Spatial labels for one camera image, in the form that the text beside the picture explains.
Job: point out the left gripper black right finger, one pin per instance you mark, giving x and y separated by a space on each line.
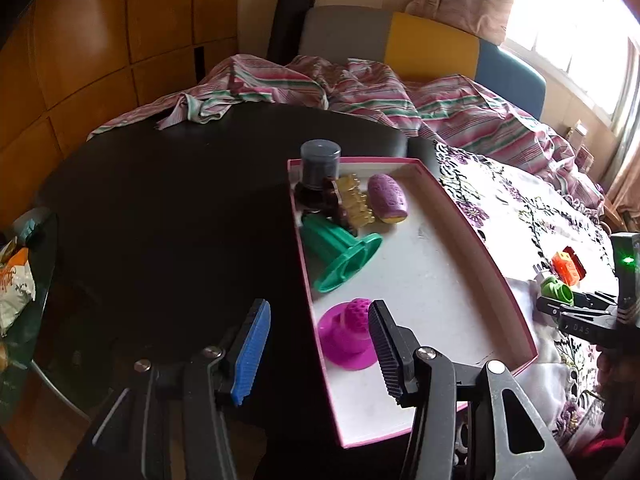
394 347

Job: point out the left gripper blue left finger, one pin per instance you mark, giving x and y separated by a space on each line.
246 352

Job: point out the red metal cylinder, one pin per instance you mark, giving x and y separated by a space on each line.
577 262

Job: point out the magenta perforated funnel toy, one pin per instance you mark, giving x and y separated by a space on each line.
344 335

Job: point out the green toy camera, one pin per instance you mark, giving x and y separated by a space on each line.
554 288

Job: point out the orange building block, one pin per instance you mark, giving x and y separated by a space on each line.
566 269

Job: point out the teal ribbed funnel toy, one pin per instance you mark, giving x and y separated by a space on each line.
342 254

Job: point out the pink shallow cardboard box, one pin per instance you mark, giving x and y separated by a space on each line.
437 278

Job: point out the brown gold hair claw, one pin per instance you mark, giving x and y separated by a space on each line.
347 204

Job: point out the purple egg toy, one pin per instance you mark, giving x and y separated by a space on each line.
387 199

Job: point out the grey capped black bottle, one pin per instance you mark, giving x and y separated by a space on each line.
319 161

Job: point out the person right hand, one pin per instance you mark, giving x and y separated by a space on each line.
618 380

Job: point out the white embroidered floral tablecloth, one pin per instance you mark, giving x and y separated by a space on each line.
523 223

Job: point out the pink striped bed sheet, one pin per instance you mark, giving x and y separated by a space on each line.
454 109

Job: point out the snack bag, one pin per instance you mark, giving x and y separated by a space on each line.
18 288

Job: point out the green glass side table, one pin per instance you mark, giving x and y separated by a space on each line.
38 231

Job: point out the black rolled mat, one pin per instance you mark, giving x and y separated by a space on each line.
287 30

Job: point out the grey yellow blue headboard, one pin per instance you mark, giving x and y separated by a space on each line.
420 50

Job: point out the wooden wardrobe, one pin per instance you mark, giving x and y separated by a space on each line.
68 66

